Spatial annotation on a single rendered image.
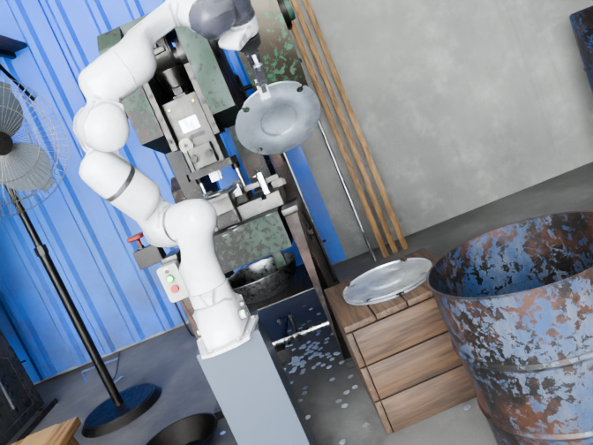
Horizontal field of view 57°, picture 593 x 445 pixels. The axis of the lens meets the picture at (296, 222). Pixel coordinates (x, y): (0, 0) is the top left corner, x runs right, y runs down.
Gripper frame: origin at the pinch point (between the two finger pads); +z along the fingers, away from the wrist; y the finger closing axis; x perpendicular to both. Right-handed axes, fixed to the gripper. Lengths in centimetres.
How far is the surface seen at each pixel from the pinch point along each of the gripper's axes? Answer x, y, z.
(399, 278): -15, -57, 39
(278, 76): -8.1, 15.7, 10.7
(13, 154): 101, 65, 36
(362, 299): -2, -60, 37
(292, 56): -14.6, 16.0, 5.4
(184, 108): 27, 39, 27
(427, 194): -84, 54, 171
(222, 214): 29, 3, 51
